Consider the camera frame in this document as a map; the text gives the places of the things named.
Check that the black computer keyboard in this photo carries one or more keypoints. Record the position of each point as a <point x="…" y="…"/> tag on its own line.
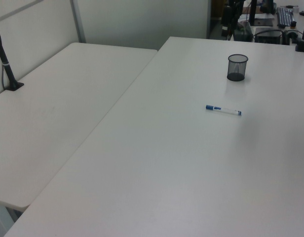
<point x="284" y="16"/>

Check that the black pole with table clamp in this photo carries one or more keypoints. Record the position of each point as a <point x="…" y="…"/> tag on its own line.
<point x="303" y="37"/>

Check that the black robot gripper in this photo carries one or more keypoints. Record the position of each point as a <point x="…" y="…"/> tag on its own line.
<point x="227" y="15"/>

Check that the blue and white marker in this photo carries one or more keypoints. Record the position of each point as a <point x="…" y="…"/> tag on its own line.
<point x="223" y="110"/>

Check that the black mesh pen cup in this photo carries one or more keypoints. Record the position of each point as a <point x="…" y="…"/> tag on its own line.
<point x="237" y="69"/>

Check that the black camera pole with base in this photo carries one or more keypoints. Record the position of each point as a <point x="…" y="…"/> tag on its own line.
<point x="6" y="66"/>

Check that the black monitor stand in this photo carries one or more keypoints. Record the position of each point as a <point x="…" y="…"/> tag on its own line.
<point x="253" y="11"/>

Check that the dark green box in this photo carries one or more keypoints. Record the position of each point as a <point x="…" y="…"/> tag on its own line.
<point x="242" y="32"/>

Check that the black electronics box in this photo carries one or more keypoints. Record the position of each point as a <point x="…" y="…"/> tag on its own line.
<point x="268" y="35"/>

